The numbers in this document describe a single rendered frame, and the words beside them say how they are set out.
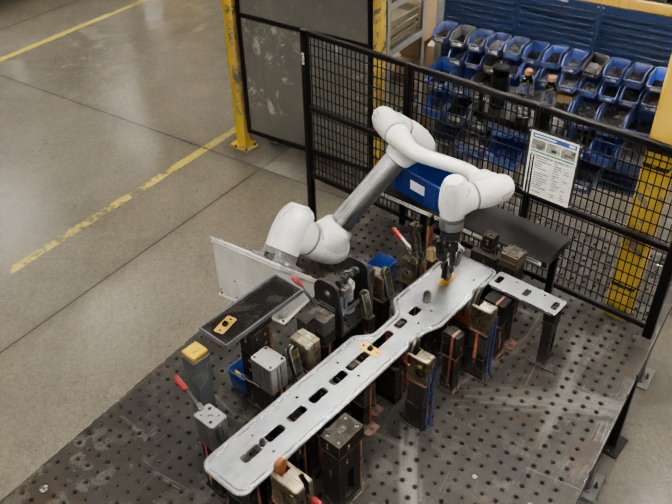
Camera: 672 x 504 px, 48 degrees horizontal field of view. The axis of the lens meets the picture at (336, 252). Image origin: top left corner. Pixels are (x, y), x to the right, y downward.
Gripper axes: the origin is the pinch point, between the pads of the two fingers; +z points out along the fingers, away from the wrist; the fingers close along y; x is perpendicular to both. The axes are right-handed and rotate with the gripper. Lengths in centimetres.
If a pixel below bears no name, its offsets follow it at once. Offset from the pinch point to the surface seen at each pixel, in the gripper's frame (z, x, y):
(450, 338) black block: 9.1, 21.6, -17.0
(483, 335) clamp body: 13.6, 8.4, -23.1
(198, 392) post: 7, 98, 31
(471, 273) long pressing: 6.6, -11.7, -4.1
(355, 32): -5, -151, 172
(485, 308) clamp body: 2.2, 6.8, -21.6
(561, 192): -15, -55, -17
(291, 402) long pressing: 6, 82, 5
